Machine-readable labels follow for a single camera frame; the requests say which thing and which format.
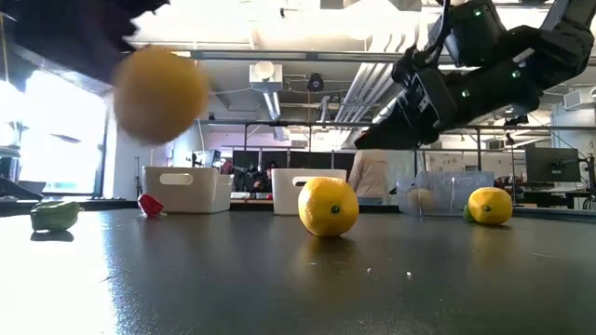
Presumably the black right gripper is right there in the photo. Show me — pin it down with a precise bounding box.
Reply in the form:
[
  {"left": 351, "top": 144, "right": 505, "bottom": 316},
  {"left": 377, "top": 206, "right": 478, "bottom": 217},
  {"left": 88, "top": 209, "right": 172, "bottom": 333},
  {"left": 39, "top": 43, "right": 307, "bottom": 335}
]
[{"left": 353, "top": 46, "right": 511, "bottom": 152}]

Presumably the small red pepper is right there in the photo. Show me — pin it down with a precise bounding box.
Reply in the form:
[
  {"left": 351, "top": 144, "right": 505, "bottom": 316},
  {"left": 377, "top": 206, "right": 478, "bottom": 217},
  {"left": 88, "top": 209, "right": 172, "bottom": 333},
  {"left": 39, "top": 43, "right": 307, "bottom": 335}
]
[{"left": 137, "top": 193, "right": 165, "bottom": 218}]

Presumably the white patterned curtain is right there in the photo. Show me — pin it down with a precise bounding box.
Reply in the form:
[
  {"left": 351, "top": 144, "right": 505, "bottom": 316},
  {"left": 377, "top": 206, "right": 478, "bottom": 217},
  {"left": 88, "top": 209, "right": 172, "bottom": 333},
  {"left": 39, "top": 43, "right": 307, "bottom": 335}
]
[{"left": 388, "top": 151, "right": 467, "bottom": 206}]

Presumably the translucent grey plastic basket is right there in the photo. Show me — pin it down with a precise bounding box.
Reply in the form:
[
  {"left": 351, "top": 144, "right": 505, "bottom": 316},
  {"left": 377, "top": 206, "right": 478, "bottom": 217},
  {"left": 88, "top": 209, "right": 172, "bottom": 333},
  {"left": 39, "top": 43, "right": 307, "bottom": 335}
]
[{"left": 395, "top": 170, "right": 496, "bottom": 218}]

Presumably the white plastic basket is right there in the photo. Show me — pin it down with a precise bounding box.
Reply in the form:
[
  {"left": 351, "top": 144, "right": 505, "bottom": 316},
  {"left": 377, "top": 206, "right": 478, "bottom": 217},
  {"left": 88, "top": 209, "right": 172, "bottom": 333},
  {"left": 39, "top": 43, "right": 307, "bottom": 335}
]
[
  {"left": 270, "top": 167, "right": 348, "bottom": 217},
  {"left": 142, "top": 166, "right": 235, "bottom": 215}
]

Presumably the white ceiling unit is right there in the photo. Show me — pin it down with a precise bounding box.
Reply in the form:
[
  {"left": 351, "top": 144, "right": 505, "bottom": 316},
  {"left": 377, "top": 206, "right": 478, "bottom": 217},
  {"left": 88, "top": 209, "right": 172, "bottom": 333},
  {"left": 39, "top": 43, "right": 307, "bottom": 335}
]
[{"left": 249, "top": 61, "right": 284, "bottom": 94}]

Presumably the black computer monitor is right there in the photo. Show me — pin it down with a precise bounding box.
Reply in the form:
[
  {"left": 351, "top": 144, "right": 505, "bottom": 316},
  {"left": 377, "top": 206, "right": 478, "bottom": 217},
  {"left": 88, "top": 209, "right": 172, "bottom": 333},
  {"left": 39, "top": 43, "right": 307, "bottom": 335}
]
[{"left": 524, "top": 147, "right": 582, "bottom": 183}]

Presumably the black laptop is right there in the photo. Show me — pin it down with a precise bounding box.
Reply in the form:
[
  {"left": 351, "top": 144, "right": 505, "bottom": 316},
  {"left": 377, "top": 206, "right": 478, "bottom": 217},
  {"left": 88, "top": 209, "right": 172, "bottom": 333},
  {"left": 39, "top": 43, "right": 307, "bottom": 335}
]
[{"left": 0, "top": 176, "right": 44, "bottom": 201}]

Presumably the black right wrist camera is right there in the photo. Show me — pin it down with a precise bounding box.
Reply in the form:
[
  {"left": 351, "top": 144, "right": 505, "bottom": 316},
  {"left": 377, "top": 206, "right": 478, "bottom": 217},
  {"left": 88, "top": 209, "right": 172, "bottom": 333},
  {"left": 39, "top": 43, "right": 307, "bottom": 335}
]
[{"left": 408, "top": 68, "right": 461, "bottom": 133}]

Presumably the white ceiling duct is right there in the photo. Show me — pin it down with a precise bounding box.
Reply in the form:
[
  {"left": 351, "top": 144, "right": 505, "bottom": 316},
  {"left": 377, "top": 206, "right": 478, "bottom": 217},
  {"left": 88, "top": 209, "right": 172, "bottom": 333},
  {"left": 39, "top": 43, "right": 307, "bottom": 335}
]
[{"left": 332, "top": 60, "right": 406, "bottom": 125}]

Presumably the black partition wall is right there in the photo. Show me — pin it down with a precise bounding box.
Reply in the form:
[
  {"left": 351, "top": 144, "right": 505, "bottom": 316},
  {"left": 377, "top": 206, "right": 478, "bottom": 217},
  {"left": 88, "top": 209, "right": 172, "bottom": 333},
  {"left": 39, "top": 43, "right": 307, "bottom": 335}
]
[{"left": 231, "top": 150, "right": 355, "bottom": 206}]

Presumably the black overhead camera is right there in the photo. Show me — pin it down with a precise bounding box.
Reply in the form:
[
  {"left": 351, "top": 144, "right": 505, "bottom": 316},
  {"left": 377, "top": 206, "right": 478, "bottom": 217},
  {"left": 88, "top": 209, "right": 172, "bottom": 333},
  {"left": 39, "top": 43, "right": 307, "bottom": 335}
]
[{"left": 305, "top": 72, "right": 326, "bottom": 93}]

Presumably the black metal rail frame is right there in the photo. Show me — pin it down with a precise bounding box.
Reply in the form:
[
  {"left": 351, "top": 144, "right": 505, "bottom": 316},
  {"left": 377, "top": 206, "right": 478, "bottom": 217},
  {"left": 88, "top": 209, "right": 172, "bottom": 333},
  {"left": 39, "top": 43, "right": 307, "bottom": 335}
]
[{"left": 197, "top": 119, "right": 596, "bottom": 206}]

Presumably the black aluminium table frame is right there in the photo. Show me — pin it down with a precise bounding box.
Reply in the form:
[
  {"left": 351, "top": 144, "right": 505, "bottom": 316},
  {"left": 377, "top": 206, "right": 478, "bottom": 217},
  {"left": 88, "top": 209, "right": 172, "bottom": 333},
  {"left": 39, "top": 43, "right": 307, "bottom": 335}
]
[{"left": 0, "top": 198, "right": 596, "bottom": 223}]

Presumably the white wall air vent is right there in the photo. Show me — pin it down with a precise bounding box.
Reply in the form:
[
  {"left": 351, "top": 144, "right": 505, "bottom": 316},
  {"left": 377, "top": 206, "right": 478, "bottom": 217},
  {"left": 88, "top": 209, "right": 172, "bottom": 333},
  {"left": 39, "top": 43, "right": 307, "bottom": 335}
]
[{"left": 562, "top": 87, "right": 596, "bottom": 112}]

